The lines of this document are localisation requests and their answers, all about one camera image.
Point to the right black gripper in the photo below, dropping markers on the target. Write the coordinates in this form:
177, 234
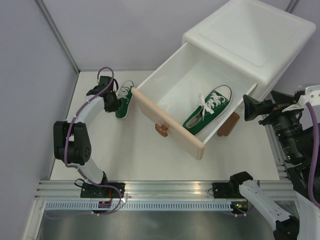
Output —
252, 107

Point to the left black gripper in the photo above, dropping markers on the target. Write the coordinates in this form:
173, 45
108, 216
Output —
116, 106

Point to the green sneaker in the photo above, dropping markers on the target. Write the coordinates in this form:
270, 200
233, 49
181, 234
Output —
124, 96
210, 108

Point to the brown drawer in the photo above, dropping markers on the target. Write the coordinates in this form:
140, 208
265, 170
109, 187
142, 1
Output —
228, 125

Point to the bear knob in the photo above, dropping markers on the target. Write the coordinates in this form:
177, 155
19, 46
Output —
161, 130

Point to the beige drawer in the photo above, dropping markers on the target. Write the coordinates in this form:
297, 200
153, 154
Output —
172, 93

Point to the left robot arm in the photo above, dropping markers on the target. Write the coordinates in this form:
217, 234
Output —
71, 141

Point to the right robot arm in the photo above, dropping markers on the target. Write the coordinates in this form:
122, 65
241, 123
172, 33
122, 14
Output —
292, 207

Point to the white cabinet shell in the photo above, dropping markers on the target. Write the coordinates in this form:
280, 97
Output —
250, 41

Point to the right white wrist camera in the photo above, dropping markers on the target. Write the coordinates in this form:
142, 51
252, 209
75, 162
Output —
307, 93

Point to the right aluminium frame rail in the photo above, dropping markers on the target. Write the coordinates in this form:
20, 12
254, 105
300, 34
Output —
277, 153

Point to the left corner aluminium post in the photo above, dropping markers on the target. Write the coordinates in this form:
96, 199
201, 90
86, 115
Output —
57, 34

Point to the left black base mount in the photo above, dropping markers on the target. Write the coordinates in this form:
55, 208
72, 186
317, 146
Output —
95, 192

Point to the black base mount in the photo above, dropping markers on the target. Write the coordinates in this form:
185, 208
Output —
95, 192
222, 190

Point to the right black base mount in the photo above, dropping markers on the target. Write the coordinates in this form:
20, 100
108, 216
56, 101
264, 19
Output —
222, 190

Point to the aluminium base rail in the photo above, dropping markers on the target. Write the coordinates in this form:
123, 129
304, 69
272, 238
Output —
162, 188

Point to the white slotted cable duct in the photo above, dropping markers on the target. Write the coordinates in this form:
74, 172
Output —
131, 205

